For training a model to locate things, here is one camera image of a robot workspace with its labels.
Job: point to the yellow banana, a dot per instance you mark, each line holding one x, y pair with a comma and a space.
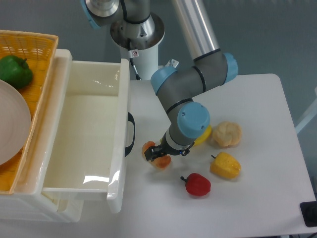
204, 136

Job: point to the red bell pepper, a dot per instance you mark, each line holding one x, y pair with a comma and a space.
196, 184

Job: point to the beige round plate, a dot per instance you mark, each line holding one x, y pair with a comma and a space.
15, 121

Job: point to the black device at table edge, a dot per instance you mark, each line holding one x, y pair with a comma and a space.
309, 213

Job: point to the black drawer handle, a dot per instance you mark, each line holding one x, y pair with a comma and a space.
131, 133

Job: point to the green bell pepper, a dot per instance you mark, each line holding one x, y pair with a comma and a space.
15, 71

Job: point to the orange woven basket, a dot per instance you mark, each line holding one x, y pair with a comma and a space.
39, 50

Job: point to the white open drawer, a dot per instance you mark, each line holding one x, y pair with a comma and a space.
88, 156

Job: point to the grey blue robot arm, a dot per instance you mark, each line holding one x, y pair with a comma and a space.
175, 92

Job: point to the orange square bread loaf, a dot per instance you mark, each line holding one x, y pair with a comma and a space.
160, 163

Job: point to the white metal mounting bracket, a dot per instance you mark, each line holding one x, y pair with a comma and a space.
169, 68

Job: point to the yellow bell pepper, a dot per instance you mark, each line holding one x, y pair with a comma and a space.
225, 166

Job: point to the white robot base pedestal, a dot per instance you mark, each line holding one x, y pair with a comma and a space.
139, 44

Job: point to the round knotted bread roll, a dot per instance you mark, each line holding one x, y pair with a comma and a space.
227, 134

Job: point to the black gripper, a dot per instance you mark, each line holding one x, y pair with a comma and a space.
166, 149

